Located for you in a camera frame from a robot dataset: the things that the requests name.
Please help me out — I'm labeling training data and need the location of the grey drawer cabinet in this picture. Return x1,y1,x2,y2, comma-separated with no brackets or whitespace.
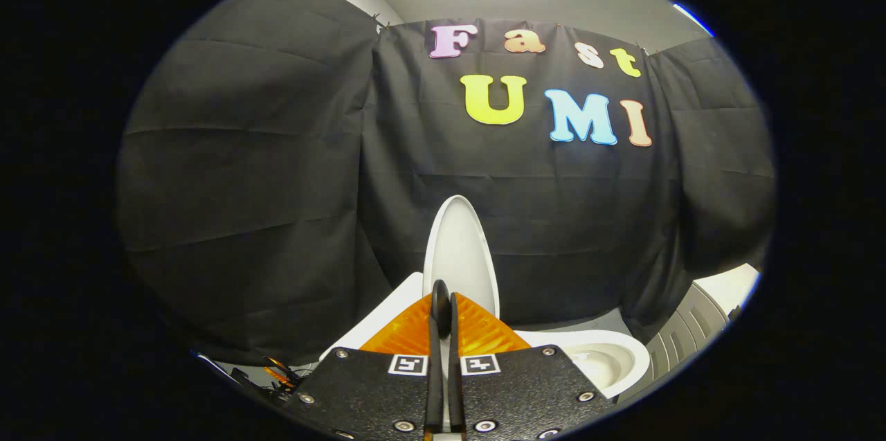
616,263,762,404

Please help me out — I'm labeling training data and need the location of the white toilet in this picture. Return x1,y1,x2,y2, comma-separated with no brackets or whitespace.
322,273,651,400

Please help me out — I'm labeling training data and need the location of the black round lid handle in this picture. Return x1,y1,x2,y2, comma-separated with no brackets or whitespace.
431,280,452,339

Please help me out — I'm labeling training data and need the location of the tangle of black cables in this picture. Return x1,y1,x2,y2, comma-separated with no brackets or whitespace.
197,352,305,395

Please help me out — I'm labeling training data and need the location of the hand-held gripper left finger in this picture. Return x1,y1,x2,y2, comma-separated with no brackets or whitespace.
280,282,444,441

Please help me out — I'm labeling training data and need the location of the black backdrop cloth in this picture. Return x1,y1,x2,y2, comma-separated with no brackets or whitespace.
114,0,776,366

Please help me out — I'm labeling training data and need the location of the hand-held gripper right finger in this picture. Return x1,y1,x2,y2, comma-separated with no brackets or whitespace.
446,292,617,441

